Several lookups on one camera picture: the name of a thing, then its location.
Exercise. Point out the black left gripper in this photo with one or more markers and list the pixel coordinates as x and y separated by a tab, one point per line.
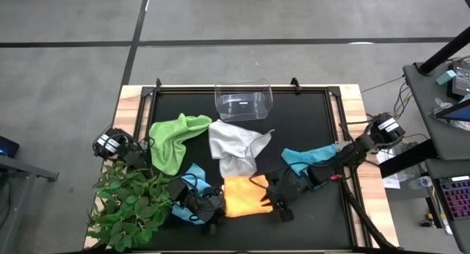
203	210

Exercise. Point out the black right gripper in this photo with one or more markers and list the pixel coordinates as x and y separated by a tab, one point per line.
288	184

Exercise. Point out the orange microfiber towel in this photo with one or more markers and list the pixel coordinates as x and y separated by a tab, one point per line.
242	199

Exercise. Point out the light blue microfiber towel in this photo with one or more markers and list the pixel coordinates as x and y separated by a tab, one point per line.
194	177

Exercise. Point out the teal microfiber towel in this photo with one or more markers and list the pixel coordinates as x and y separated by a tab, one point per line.
304	158

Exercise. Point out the grey waffle-weave towel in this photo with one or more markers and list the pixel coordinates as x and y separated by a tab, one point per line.
235	147

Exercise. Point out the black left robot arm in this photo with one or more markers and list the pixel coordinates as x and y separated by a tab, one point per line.
136	159

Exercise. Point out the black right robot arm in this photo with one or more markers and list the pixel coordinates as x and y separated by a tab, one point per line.
352	151

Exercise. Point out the green microfiber towel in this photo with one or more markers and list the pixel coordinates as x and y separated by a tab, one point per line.
169	144

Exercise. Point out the green artificial plant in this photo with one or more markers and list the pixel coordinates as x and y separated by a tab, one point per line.
128	210

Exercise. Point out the clear plastic bin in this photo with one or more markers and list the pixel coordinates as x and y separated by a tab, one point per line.
242	103

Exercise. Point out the white paper sheets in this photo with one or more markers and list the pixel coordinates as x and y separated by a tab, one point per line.
393	182

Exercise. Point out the black crossbar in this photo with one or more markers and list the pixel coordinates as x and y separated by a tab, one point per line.
407	158

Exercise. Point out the clear water bottle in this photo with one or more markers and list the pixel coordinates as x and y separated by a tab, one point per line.
422	182

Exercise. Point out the grey keyboard desk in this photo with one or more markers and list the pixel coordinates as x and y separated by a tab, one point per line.
440	169

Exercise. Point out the grey side desk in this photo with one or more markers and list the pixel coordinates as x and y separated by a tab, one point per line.
429	129

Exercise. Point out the backlit black keyboard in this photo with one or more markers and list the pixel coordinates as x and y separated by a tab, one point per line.
457	199

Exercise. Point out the clear plastic bag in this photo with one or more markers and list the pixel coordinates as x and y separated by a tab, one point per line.
438	109

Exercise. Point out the grey metal side table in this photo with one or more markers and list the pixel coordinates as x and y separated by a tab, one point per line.
22	169

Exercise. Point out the dark laptop screen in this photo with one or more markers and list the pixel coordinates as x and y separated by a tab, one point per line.
459	112

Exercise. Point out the small teal box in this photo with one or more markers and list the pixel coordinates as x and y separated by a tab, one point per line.
446	78

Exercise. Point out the dark device with blue light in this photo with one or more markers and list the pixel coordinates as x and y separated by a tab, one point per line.
7	147

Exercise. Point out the black tablet device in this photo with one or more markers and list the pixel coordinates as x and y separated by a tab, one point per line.
460	81

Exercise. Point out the black round pole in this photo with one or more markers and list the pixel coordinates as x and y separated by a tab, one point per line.
444	52

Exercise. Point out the black aluminium table frame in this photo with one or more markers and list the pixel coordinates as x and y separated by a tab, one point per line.
183	89

